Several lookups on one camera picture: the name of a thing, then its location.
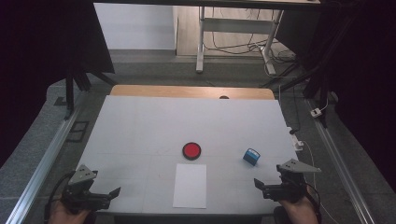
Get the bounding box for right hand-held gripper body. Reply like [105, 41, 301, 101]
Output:
[262, 158, 322, 204]

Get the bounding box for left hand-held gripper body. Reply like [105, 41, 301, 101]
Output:
[61, 163, 112, 215]

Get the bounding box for blue stamp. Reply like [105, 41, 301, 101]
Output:
[242, 147, 262, 167]

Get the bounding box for round red ink pad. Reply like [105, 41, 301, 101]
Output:
[181, 142, 203, 161]

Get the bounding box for person's right hand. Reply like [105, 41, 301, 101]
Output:
[278, 186, 320, 224]

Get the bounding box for person's left hand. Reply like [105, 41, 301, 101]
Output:
[48, 199, 97, 224]

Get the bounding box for white power strip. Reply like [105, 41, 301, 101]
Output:
[288, 126, 304, 152]

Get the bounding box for white paper sheet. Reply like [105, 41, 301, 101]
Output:
[172, 163, 207, 209]

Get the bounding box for white table cover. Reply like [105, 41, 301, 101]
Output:
[73, 94, 318, 217]

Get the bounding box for black metal stand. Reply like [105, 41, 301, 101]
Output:
[260, 12, 359, 129]
[64, 66, 120, 120]

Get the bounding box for black curtain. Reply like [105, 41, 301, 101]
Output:
[275, 0, 396, 194]
[0, 0, 116, 169]

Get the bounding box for white-legged desk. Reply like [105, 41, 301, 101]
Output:
[92, 0, 321, 76]

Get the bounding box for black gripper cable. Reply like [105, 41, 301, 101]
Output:
[44, 170, 78, 224]
[304, 183, 323, 224]

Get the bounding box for white cable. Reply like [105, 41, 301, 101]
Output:
[302, 140, 340, 224]

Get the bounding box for aluminium rail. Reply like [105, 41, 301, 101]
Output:
[6, 105, 83, 224]
[306, 99, 376, 224]

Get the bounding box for black floor frame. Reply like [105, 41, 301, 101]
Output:
[65, 120, 91, 144]

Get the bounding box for black floor cables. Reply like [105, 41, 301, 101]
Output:
[204, 7, 297, 63]

